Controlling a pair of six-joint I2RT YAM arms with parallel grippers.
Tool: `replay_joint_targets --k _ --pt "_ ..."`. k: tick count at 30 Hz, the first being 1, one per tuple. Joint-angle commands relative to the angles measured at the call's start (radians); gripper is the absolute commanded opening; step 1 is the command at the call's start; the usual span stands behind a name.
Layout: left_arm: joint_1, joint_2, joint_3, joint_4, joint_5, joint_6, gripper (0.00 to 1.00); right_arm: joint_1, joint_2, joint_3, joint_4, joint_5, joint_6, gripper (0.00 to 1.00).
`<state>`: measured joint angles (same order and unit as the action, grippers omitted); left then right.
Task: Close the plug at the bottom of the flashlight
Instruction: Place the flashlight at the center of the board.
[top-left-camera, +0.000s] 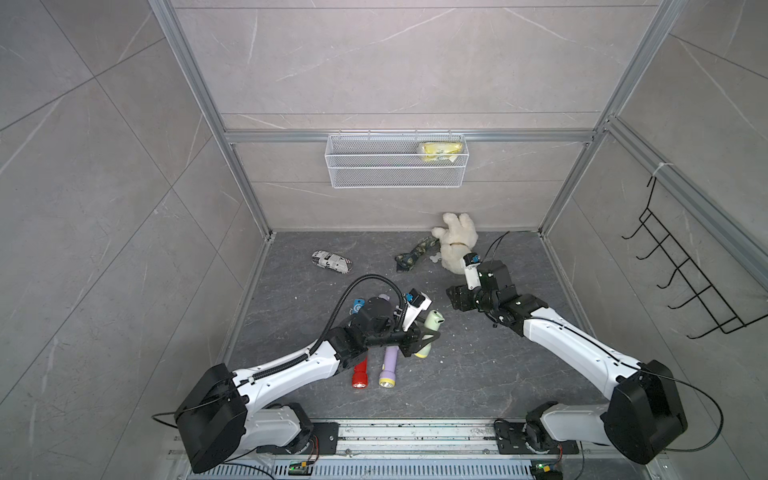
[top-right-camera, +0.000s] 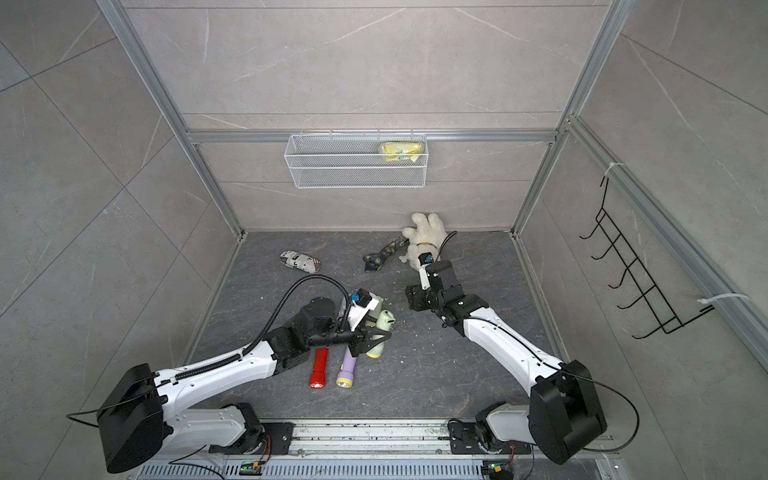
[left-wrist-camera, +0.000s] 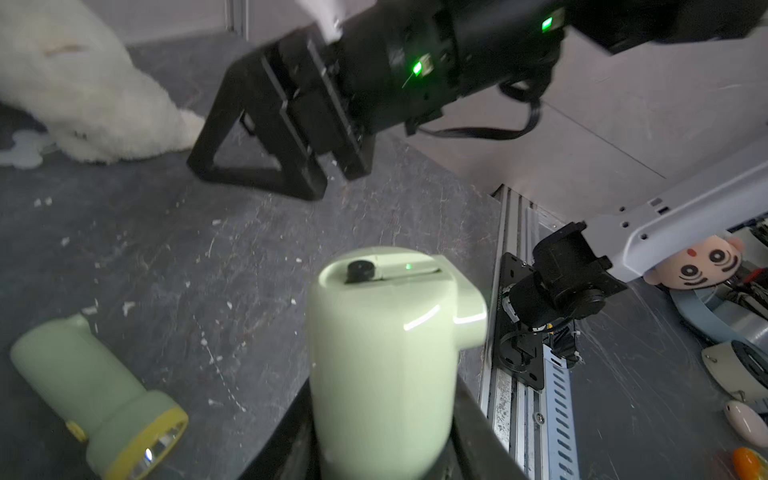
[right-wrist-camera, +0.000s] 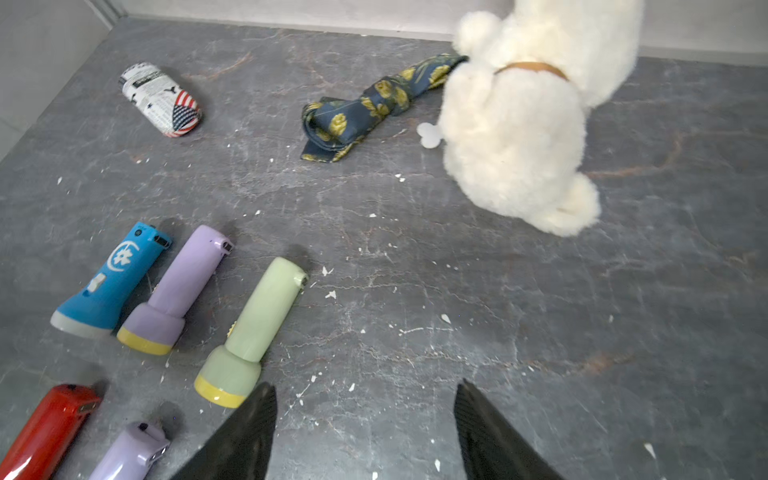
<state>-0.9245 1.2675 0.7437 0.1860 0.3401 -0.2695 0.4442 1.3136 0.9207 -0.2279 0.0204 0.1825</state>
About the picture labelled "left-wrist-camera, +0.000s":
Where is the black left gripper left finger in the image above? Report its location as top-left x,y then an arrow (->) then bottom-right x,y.
238,380 -> 318,480

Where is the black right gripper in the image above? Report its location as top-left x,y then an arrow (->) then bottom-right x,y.
187,1 -> 456,201

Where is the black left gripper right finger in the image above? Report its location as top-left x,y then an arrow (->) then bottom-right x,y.
450,376 -> 527,480

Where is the green flashlight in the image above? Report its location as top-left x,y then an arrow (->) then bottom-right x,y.
306,247 -> 488,479
10,314 -> 189,479

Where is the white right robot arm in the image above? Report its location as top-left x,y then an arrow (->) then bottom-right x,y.
188,1 -> 767,214

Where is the white plush toy dog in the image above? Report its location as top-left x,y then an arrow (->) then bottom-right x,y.
1,1 -> 204,164

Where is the small white bone toy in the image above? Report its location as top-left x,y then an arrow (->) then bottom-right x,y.
1,130 -> 58,170

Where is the orange white small object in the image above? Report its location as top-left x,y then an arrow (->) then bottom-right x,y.
732,447 -> 768,480

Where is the cartoon face toy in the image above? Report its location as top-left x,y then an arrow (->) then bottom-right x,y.
643,235 -> 744,290

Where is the metal base rail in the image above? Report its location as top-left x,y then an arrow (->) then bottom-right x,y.
480,185 -> 580,479

